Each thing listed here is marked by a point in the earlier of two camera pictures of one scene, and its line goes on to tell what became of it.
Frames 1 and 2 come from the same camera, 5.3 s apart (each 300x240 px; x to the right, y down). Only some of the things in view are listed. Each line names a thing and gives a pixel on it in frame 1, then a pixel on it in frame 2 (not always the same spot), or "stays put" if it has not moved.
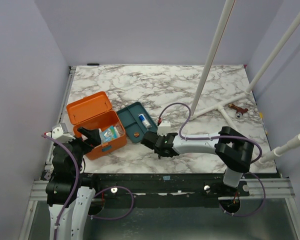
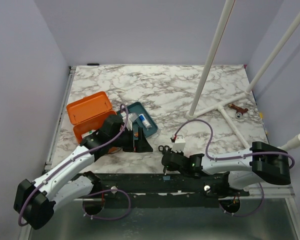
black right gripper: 154,140 → 166,160
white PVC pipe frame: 194,113 stays put
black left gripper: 93,139 → 143,145
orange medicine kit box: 95,111 stays put
